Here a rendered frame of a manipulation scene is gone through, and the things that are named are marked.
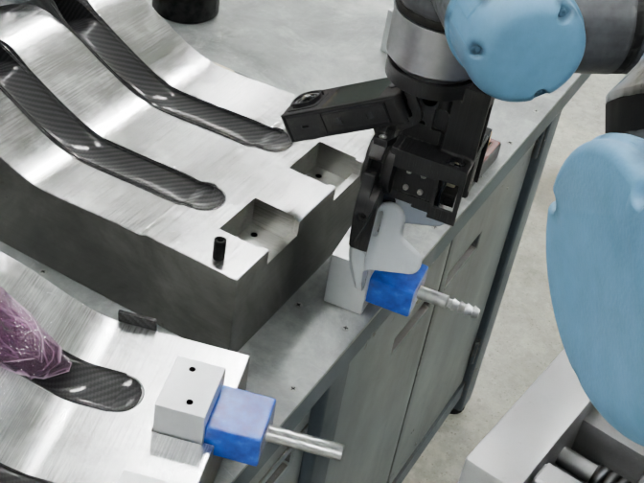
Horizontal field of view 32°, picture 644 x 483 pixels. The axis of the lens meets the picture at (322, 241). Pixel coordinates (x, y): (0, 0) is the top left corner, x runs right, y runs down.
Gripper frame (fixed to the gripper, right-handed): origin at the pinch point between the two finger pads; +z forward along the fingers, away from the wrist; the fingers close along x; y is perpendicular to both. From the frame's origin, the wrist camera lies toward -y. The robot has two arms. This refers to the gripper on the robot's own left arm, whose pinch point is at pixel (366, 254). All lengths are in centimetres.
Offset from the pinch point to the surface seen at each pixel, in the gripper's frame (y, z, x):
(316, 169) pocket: -7.9, -1.7, 6.9
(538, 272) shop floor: 9, 85, 115
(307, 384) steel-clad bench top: 0.3, 4.6, -12.4
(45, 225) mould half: -25.0, 0.1, -10.9
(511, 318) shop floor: 8, 85, 98
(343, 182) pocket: -4.5, -2.9, 4.8
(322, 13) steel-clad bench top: -23, 5, 46
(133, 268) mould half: -15.9, -0.2, -12.1
